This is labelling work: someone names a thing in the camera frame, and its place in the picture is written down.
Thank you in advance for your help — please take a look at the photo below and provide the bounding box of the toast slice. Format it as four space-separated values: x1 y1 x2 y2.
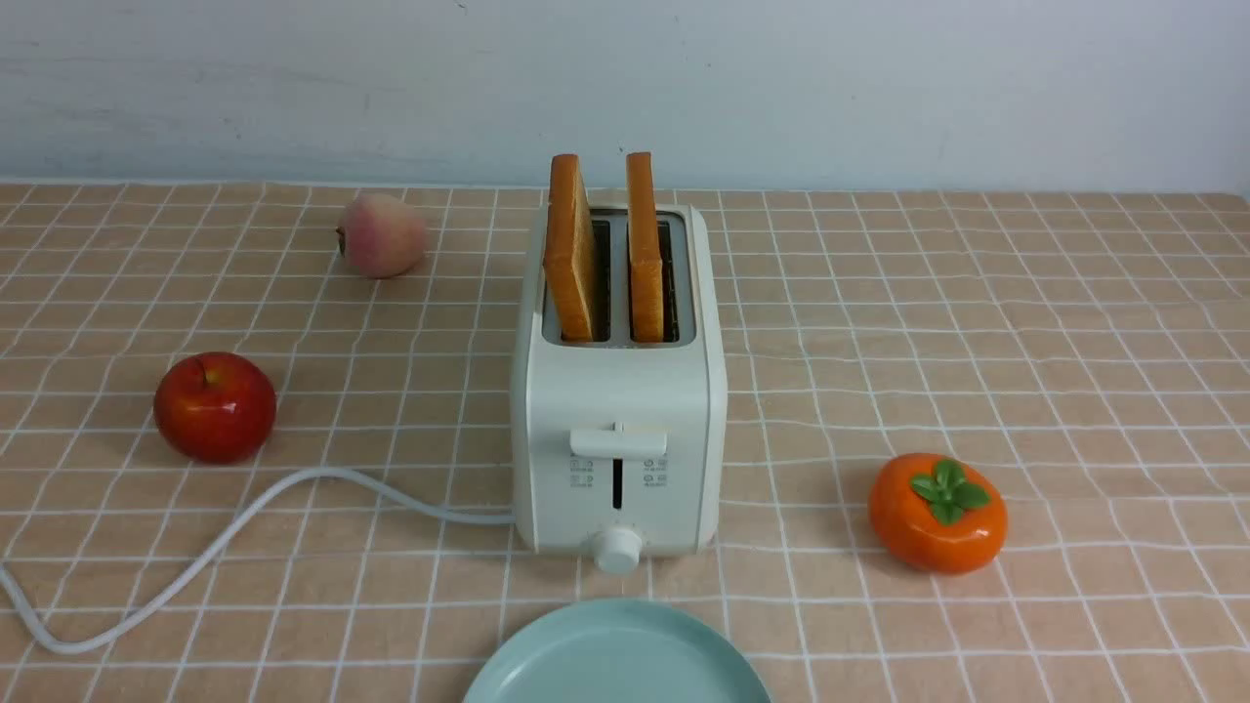
543 154 599 344
626 151 665 344

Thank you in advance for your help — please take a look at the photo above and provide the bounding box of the white two-slot toaster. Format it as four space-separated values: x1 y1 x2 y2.
510 201 728 574

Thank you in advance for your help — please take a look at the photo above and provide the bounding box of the pink peach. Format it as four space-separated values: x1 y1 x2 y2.
335 191 428 279

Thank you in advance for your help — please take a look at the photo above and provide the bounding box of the light blue plate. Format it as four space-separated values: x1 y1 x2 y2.
463 598 771 702

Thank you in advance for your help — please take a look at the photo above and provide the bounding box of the orange persimmon with green leaf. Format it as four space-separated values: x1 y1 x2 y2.
868 452 1009 574

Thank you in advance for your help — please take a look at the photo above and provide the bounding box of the red apple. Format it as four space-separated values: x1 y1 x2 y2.
153 352 278 467

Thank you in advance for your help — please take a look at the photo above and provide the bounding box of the checkered orange tablecloth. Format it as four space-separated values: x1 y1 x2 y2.
1 183 1249 702

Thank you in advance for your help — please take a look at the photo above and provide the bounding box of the white power cable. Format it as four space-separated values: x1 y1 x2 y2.
0 467 516 655

